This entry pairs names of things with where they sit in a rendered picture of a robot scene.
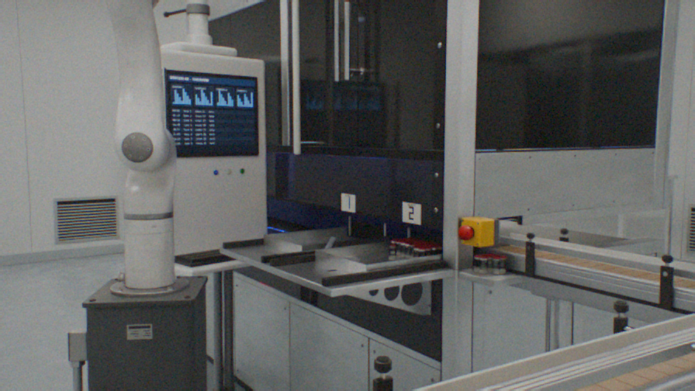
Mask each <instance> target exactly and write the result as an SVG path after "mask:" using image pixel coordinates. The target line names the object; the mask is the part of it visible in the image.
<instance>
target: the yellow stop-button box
mask: <svg viewBox="0 0 695 391"><path fill-rule="evenodd" d="M499 221H500V220H499V219H497V218H491V217H486V216H472V217H464V218H462V226H466V225H468V226H470V227H471V228H472V231H473V236H472V239H471V240H462V244H467V245H471V246H475V247H488V246H495V245H499Z"/></svg>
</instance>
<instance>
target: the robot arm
mask: <svg viewBox="0 0 695 391"><path fill-rule="evenodd" d="M159 1H160V0H106V3H107V7H108V10H109V15H110V19H111V21H112V27H113V30H114V34H115V38H116V47H117V54H118V64H119V101H118V109H117V115H116V128H115V149H116V154H117V156H118V158H119V159H120V161H121V162H122V163H123V164H124V165H125V166H127V167H128V175H127V180H126V186H125V190H124V194H123V229H124V254H125V272H118V282H117V283H115V284H113V285H112V286H111V287H110V292H111V293H112V294H113V295H116V296H122V297H133V298H140V297H154V296H165V295H169V294H173V293H177V292H181V291H183V290H185V289H187V288H188V287H189V281H188V280H187V279H184V278H181V276H180V275H177V276H176V277H175V244H174V210H173V192H174V186H175V173H176V162H177V153H176V146H175V140H174V138H173V136H172V135H171V133H170V132H169V131H168V130H167V129H166V128H164V124H163V116H162V69H161V49H160V44H159V39H158V34H157V27H156V22H155V18H154V11H153V8H154V7H155V6H156V5H157V4H158V2H159Z"/></svg>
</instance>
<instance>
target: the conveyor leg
mask: <svg viewBox="0 0 695 391"><path fill-rule="evenodd" d="M531 294H532V295H536V296H540V297H544V298H546V315H545V353H546V352H549V351H554V350H557V349H560V348H565V321H566V300H563V299H557V298H554V297H551V296H546V295H542V294H540V293H536V292H531Z"/></svg>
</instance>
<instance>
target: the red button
mask: <svg viewBox="0 0 695 391"><path fill-rule="evenodd" d="M458 235H459V237H460V238H461V239H462V240H471V239H472V236H473V231H472V228H471V227H470V226H468V225H466V226H461V227H460V228H459V230H458Z"/></svg>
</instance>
